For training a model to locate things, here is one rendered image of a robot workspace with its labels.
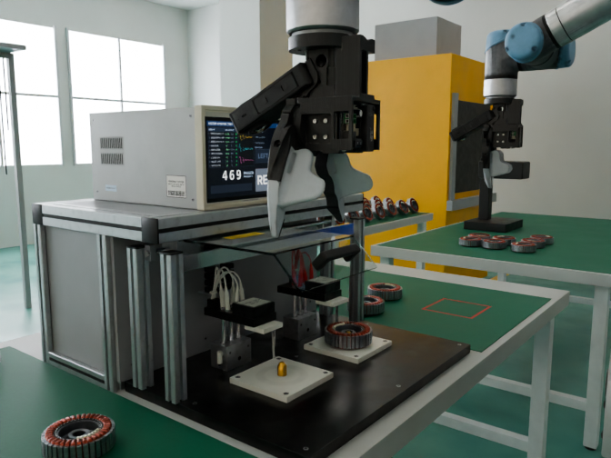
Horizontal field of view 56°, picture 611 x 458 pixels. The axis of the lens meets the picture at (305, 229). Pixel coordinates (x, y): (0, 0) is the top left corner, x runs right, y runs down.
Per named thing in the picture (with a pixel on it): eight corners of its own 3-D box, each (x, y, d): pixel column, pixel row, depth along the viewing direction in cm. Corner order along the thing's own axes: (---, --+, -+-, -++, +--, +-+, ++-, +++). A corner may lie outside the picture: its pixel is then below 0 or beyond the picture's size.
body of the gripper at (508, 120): (516, 150, 132) (519, 96, 130) (478, 150, 136) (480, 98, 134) (522, 150, 138) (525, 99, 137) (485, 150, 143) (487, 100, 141)
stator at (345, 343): (381, 342, 135) (382, 326, 135) (352, 354, 127) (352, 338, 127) (345, 331, 143) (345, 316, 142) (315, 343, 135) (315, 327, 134)
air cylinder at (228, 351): (251, 361, 126) (251, 337, 126) (227, 372, 121) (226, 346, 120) (235, 356, 129) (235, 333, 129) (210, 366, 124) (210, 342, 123)
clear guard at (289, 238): (376, 268, 111) (377, 238, 111) (300, 293, 93) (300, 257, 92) (254, 249, 131) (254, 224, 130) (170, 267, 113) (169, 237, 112)
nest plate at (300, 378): (333, 377, 118) (333, 372, 117) (286, 403, 106) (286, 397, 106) (277, 361, 127) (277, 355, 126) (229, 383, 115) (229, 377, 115)
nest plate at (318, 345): (392, 345, 136) (392, 340, 136) (357, 363, 125) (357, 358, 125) (339, 333, 146) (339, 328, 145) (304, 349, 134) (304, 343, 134)
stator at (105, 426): (29, 451, 93) (27, 430, 92) (92, 424, 102) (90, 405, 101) (65, 475, 86) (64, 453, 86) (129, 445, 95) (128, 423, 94)
